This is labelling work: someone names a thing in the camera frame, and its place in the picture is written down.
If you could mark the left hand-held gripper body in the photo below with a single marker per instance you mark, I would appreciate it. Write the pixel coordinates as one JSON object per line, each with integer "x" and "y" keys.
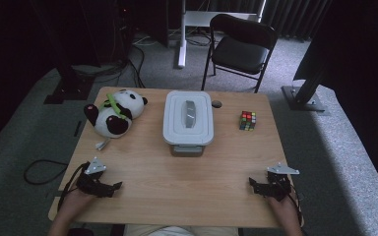
{"x": 93, "y": 183}

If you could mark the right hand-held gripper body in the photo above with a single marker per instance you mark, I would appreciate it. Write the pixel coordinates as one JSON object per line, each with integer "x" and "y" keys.
{"x": 279, "y": 187}

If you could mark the colourful puzzle cube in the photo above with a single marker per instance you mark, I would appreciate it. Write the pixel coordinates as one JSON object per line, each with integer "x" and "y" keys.
{"x": 248, "y": 120}

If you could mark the panda plush toy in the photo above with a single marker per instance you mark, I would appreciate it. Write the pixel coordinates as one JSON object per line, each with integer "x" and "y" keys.
{"x": 118, "y": 113}

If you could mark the white storage box lid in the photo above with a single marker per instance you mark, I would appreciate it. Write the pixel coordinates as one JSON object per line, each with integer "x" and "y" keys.
{"x": 188, "y": 118}

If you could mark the person's right hand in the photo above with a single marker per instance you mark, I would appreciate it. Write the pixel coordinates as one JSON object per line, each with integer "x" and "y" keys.
{"x": 283, "y": 209}

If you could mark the person's left hand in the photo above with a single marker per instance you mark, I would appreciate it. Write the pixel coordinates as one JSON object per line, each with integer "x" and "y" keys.
{"x": 75, "y": 203}

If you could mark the small black strip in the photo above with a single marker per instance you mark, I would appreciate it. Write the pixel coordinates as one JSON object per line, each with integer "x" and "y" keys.
{"x": 77, "y": 128}

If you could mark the person's light trousers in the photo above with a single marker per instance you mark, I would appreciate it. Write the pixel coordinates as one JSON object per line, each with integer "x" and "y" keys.
{"x": 180, "y": 231}

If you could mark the black stand with grey base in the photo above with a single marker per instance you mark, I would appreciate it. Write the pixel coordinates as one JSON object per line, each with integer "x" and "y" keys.
{"x": 303, "y": 98}

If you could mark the black folding chair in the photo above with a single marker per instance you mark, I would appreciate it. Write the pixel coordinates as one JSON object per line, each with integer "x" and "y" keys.
{"x": 239, "y": 52}

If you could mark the dark cloth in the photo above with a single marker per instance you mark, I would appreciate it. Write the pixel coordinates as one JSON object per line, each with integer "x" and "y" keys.
{"x": 361, "y": 49}

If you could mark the dark pleated curtain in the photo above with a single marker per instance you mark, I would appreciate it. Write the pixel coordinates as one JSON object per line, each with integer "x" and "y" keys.
{"x": 292, "y": 16}

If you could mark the white desk frame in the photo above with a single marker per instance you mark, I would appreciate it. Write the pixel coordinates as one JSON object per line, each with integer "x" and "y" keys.
{"x": 190, "y": 19}

